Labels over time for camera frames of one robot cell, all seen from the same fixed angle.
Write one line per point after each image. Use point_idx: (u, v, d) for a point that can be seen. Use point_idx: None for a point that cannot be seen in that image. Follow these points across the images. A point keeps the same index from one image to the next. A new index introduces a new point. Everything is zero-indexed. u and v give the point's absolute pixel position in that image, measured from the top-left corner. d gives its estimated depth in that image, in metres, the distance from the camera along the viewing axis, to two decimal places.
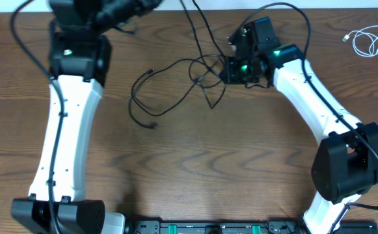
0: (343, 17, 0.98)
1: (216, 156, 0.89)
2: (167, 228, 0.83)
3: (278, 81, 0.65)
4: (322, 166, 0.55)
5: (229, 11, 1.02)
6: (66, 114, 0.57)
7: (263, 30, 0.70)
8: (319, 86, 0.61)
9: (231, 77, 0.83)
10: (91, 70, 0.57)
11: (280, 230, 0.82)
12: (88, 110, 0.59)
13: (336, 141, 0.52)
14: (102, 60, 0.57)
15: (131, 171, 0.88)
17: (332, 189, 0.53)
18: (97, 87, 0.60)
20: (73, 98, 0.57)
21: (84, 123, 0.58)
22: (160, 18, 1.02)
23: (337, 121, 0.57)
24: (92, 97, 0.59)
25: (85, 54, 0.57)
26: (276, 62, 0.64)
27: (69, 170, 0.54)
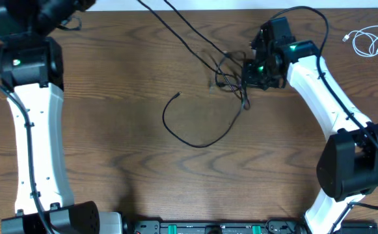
0: (343, 18, 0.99)
1: (216, 156, 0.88)
2: (167, 228, 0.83)
3: (292, 76, 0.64)
4: (328, 162, 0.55)
5: (229, 11, 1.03)
6: (32, 123, 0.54)
7: (280, 29, 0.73)
8: (332, 83, 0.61)
9: (248, 78, 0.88)
10: (46, 75, 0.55)
11: (281, 231, 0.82)
12: (54, 116, 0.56)
13: (345, 138, 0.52)
14: (54, 63, 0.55)
15: (131, 171, 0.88)
17: (336, 186, 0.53)
18: (57, 90, 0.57)
20: (34, 106, 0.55)
21: (53, 129, 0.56)
22: (161, 18, 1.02)
23: (347, 119, 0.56)
24: (54, 100, 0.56)
25: (36, 59, 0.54)
26: (291, 56, 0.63)
27: (51, 178, 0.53)
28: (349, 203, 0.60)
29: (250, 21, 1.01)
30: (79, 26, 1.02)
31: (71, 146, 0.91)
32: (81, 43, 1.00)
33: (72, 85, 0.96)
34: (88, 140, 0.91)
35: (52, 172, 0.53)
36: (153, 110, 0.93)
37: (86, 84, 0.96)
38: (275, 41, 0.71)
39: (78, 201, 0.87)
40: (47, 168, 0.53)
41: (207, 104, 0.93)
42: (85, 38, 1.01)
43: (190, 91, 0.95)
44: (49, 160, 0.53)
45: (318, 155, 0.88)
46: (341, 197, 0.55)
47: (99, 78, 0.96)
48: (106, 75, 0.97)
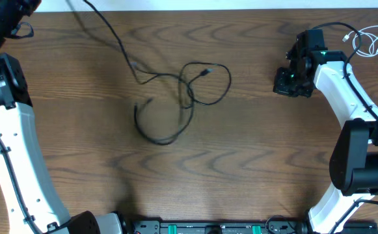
0: (343, 18, 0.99)
1: (216, 156, 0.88)
2: (167, 227, 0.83)
3: (318, 77, 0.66)
4: (341, 151, 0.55)
5: (229, 11, 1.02)
6: (8, 148, 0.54)
7: (315, 37, 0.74)
8: (357, 84, 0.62)
9: (280, 85, 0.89)
10: (10, 92, 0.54)
11: (280, 230, 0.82)
12: (28, 134, 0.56)
13: (360, 125, 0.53)
14: (15, 78, 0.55)
15: (131, 171, 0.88)
17: (347, 175, 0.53)
18: (26, 108, 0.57)
20: (6, 129, 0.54)
21: (31, 147, 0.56)
22: (161, 18, 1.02)
23: (365, 111, 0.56)
24: (26, 118, 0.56)
25: None
26: (320, 60, 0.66)
27: (41, 199, 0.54)
28: (355, 201, 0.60)
29: (250, 21, 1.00)
30: (79, 26, 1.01)
31: (71, 146, 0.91)
32: (80, 43, 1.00)
33: (71, 85, 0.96)
34: (88, 139, 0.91)
35: (41, 194, 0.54)
36: (153, 109, 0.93)
37: (85, 84, 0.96)
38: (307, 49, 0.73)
39: (78, 201, 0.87)
40: (34, 190, 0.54)
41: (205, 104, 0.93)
42: (84, 38, 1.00)
43: (190, 91, 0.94)
44: (34, 180, 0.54)
45: (318, 155, 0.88)
46: (349, 190, 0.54)
47: (97, 78, 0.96)
48: (105, 76, 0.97)
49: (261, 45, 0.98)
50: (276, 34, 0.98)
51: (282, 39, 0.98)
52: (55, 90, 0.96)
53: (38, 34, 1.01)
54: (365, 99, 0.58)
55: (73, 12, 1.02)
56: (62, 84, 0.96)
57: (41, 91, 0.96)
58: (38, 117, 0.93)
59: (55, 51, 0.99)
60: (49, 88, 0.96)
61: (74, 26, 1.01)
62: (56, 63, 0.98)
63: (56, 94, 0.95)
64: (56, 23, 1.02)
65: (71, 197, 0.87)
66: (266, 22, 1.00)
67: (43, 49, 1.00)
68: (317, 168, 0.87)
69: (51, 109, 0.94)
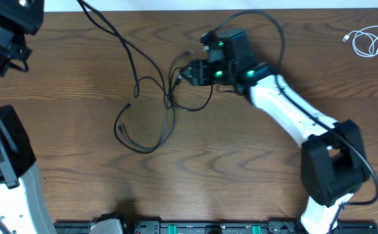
0: (343, 17, 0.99)
1: (216, 156, 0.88)
2: (167, 228, 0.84)
3: (257, 98, 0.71)
4: (308, 171, 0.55)
5: (229, 11, 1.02)
6: (13, 231, 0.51)
7: (239, 47, 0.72)
8: (293, 96, 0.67)
9: (204, 80, 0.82)
10: (10, 164, 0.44)
11: (280, 230, 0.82)
12: (36, 210, 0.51)
13: (315, 143, 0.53)
14: (14, 142, 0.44)
15: (131, 171, 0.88)
17: (323, 192, 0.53)
18: (29, 175, 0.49)
20: (6, 197, 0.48)
21: (41, 226, 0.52)
22: (160, 18, 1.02)
23: (314, 124, 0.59)
24: (32, 194, 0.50)
25: None
26: (251, 80, 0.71)
27: None
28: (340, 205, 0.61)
29: (250, 21, 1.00)
30: (79, 26, 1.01)
31: (72, 146, 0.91)
32: (80, 43, 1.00)
33: (71, 86, 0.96)
34: (88, 140, 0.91)
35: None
36: (153, 110, 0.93)
37: (86, 84, 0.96)
38: (235, 62, 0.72)
39: (78, 201, 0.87)
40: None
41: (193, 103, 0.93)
42: (84, 39, 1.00)
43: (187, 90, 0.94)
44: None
45: None
46: (330, 202, 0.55)
47: (97, 78, 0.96)
48: (105, 76, 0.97)
49: (261, 45, 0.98)
50: (276, 34, 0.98)
51: (282, 39, 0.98)
52: (56, 90, 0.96)
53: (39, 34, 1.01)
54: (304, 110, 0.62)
55: (73, 12, 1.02)
56: (62, 84, 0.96)
57: (41, 91, 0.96)
58: (39, 117, 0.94)
59: (56, 51, 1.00)
60: (49, 88, 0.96)
61: (75, 26, 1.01)
62: (57, 63, 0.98)
63: (56, 94, 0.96)
64: (56, 23, 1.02)
65: (71, 197, 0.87)
66: (266, 22, 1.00)
67: (44, 49, 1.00)
68: None
69: (51, 109, 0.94)
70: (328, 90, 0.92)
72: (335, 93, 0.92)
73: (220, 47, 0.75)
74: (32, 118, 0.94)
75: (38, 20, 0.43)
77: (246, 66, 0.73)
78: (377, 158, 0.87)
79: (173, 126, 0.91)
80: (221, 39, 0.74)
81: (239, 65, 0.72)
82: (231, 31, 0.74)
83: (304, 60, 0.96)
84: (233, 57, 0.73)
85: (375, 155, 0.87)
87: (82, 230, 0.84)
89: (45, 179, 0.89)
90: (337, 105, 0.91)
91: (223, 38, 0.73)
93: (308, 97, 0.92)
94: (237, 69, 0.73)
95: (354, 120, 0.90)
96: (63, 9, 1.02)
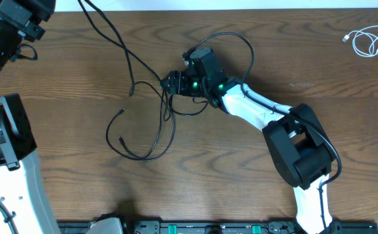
0: (343, 18, 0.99)
1: (216, 156, 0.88)
2: (167, 228, 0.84)
3: (229, 106, 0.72)
4: (275, 154, 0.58)
5: (229, 11, 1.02)
6: (13, 214, 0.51)
7: (209, 65, 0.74)
8: (257, 95, 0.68)
9: (181, 90, 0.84)
10: (11, 147, 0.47)
11: (280, 230, 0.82)
12: (37, 195, 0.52)
13: (274, 125, 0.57)
14: (16, 124, 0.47)
15: (130, 171, 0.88)
17: (291, 171, 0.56)
18: (31, 160, 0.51)
20: (10, 191, 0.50)
21: (41, 212, 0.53)
22: (160, 18, 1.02)
23: (273, 113, 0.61)
24: (32, 176, 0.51)
25: None
26: (221, 92, 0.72)
27: None
28: (318, 188, 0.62)
29: (250, 21, 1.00)
30: (79, 26, 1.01)
31: (71, 146, 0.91)
32: (80, 43, 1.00)
33: (71, 86, 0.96)
34: (88, 139, 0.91)
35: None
36: (153, 110, 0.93)
37: (86, 84, 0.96)
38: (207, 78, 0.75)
39: (78, 201, 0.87)
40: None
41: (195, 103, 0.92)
42: (84, 38, 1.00)
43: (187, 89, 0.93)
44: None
45: None
46: (303, 182, 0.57)
47: (97, 78, 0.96)
48: (105, 76, 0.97)
49: (261, 45, 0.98)
50: (276, 34, 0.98)
51: (282, 39, 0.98)
52: (56, 90, 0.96)
53: None
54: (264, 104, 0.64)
55: (73, 12, 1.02)
56: (62, 84, 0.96)
57: (41, 91, 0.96)
58: (39, 117, 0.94)
59: (56, 51, 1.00)
60: (49, 89, 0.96)
61: (74, 26, 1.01)
62: (57, 64, 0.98)
63: (56, 94, 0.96)
64: (56, 23, 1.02)
65: (71, 197, 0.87)
66: (266, 22, 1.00)
67: (43, 49, 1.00)
68: None
69: (50, 110, 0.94)
70: (328, 90, 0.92)
72: (335, 93, 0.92)
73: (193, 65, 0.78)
74: (31, 117, 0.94)
75: (51, 8, 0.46)
77: (218, 81, 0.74)
78: (377, 158, 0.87)
79: (174, 125, 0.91)
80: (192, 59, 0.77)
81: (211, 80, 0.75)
82: (201, 50, 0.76)
83: (304, 60, 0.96)
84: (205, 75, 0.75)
85: (375, 155, 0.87)
87: (82, 230, 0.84)
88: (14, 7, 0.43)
89: (45, 179, 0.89)
90: (337, 105, 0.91)
91: (193, 59, 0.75)
93: (308, 97, 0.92)
94: (210, 86, 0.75)
95: (354, 120, 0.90)
96: (62, 9, 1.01)
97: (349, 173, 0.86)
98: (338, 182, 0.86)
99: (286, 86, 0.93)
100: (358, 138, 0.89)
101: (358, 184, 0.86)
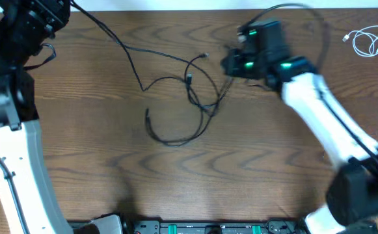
0: (343, 17, 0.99)
1: (216, 156, 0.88)
2: (167, 228, 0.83)
3: (287, 94, 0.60)
4: (340, 193, 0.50)
5: (229, 11, 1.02)
6: (13, 173, 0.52)
7: (274, 35, 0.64)
8: (334, 104, 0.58)
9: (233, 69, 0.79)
10: (14, 110, 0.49)
11: (280, 230, 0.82)
12: (37, 158, 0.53)
13: (354, 169, 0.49)
14: (21, 92, 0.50)
15: (131, 171, 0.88)
17: (348, 213, 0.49)
18: (33, 125, 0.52)
20: (11, 153, 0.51)
21: (39, 175, 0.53)
22: (160, 17, 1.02)
23: (356, 143, 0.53)
24: (32, 140, 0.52)
25: None
26: (285, 75, 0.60)
27: (45, 226, 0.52)
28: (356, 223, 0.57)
29: (250, 21, 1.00)
30: (79, 26, 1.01)
31: (72, 146, 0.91)
32: (80, 43, 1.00)
33: (71, 86, 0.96)
34: (88, 140, 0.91)
35: (46, 221, 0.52)
36: (153, 110, 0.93)
37: (86, 84, 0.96)
38: (268, 52, 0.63)
39: (78, 201, 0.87)
40: (41, 217, 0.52)
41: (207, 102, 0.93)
42: (84, 38, 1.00)
43: (199, 88, 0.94)
44: (40, 205, 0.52)
45: (319, 155, 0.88)
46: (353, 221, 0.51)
47: (97, 78, 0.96)
48: (105, 76, 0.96)
49: None
50: None
51: None
52: (55, 90, 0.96)
53: None
54: (346, 125, 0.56)
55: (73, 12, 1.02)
56: (62, 84, 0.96)
57: (41, 91, 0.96)
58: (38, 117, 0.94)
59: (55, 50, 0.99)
60: (49, 88, 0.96)
61: (74, 26, 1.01)
62: (57, 63, 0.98)
63: (56, 94, 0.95)
64: None
65: (71, 197, 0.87)
66: None
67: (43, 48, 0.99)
68: (317, 168, 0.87)
69: (50, 109, 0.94)
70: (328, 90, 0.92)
72: (335, 93, 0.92)
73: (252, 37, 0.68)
74: None
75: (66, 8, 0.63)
77: (277, 57, 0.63)
78: None
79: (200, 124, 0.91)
80: (253, 28, 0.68)
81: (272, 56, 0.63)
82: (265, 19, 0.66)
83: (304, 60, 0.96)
84: (264, 49, 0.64)
85: None
87: None
88: None
89: None
90: None
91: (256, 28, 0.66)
93: None
94: (268, 61, 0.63)
95: (354, 120, 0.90)
96: None
97: None
98: None
99: None
100: None
101: None
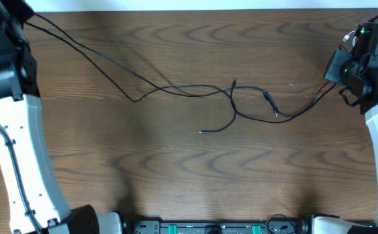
0: (343, 18, 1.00)
1: (216, 156, 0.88)
2: (167, 228, 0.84)
3: (373, 112, 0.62)
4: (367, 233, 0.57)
5: (229, 11, 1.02)
6: (13, 141, 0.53)
7: None
8: None
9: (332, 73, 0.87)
10: (19, 84, 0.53)
11: (280, 230, 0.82)
12: (36, 129, 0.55)
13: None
14: (25, 69, 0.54)
15: (131, 171, 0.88)
17: None
18: (34, 99, 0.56)
20: (12, 121, 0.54)
21: (38, 145, 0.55)
22: (160, 18, 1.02)
23: None
24: (32, 112, 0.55)
25: (4, 67, 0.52)
26: None
27: (43, 194, 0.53)
28: None
29: (250, 21, 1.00)
30: (79, 26, 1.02)
31: (72, 146, 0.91)
32: (81, 43, 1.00)
33: (72, 86, 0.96)
34: (88, 139, 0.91)
35: (43, 188, 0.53)
36: (153, 109, 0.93)
37: (86, 84, 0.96)
38: (372, 57, 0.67)
39: (78, 201, 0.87)
40: (38, 184, 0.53)
41: (207, 104, 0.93)
42: (84, 38, 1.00)
43: (199, 90, 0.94)
44: (38, 173, 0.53)
45: (318, 155, 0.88)
46: None
47: (97, 78, 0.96)
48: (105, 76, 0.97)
49: (262, 45, 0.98)
50: (276, 34, 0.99)
51: (283, 39, 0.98)
52: (56, 90, 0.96)
53: (40, 34, 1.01)
54: None
55: (74, 12, 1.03)
56: (63, 84, 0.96)
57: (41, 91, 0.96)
58: None
59: (56, 51, 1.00)
60: (49, 89, 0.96)
61: (75, 26, 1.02)
62: (58, 63, 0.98)
63: (56, 94, 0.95)
64: (56, 23, 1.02)
65: (71, 197, 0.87)
66: (266, 23, 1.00)
67: (44, 49, 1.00)
68: (317, 168, 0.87)
69: (51, 110, 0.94)
70: (328, 90, 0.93)
72: (335, 93, 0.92)
73: (364, 36, 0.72)
74: None
75: None
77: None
78: None
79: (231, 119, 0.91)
80: (369, 26, 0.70)
81: (374, 62, 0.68)
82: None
83: (304, 60, 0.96)
84: (371, 51, 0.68)
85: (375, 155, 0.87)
87: None
88: None
89: None
90: (337, 106, 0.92)
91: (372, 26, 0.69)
93: (308, 97, 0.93)
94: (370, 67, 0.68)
95: (354, 120, 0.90)
96: (63, 9, 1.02)
97: (349, 173, 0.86)
98: (338, 182, 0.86)
99: (286, 86, 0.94)
100: (358, 138, 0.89)
101: (358, 184, 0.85)
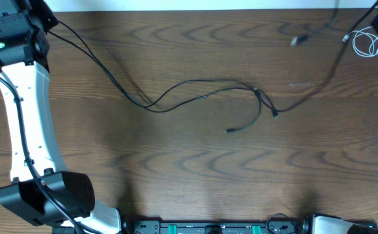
0: (342, 18, 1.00)
1: (216, 156, 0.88)
2: (167, 228, 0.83)
3: None
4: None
5: (228, 12, 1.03)
6: (21, 98, 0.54)
7: None
8: None
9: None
10: (32, 54, 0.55)
11: (280, 230, 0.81)
12: (41, 92, 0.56)
13: None
14: (38, 43, 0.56)
15: (130, 170, 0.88)
17: None
18: (43, 69, 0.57)
20: (22, 80, 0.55)
21: (42, 106, 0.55)
22: (161, 18, 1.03)
23: None
24: (41, 78, 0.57)
25: (19, 41, 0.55)
26: None
27: (42, 146, 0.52)
28: None
29: (250, 21, 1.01)
30: (80, 26, 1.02)
31: (71, 145, 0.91)
32: (81, 43, 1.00)
33: (72, 85, 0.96)
34: (88, 139, 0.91)
35: (43, 141, 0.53)
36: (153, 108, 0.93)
37: (86, 84, 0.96)
38: None
39: None
40: (38, 137, 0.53)
41: (207, 104, 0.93)
42: (85, 38, 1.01)
43: (199, 90, 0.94)
44: (40, 131, 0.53)
45: (318, 155, 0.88)
46: None
47: (98, 78, 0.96)
48: (105, 76, 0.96)
49: (261, 45, 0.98)
50: (276, 34, 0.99)
51: (283, 39, 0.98)
52: (56, 90, 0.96)
53: None
54: None
55: (75, 12, 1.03)
56: (63, 84, 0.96)
57: None
58: None
59: (56, 50, 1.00)
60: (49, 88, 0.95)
61: (75, 26, 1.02)
62: (58, 63, 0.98)
63: (56, 94, 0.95)
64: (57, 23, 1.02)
65: None
66: (266, 23, 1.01)
67: None
68: (317, 168, 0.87)
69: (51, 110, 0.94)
70: (328, 90, 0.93)
72: (335, 93, 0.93)
73: None
74: None
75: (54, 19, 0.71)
77: None
78: (377, 158, 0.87)
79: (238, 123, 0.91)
80: None
81: None
82: None
83: (304, 60, 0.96)
84: None
85: (375, 155, 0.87)
87: None
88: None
89: None
90: (336, 105, 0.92)
91: None
93: (308, 97, 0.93)
94: None
95: (354, 120, 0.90)
96: (64, 9, 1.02)
97: (349, 173, 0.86)
98: (338, 182, 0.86)
99: (286, 87, 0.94)
100: (358, 138, 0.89)
101: (358, 184, 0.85)
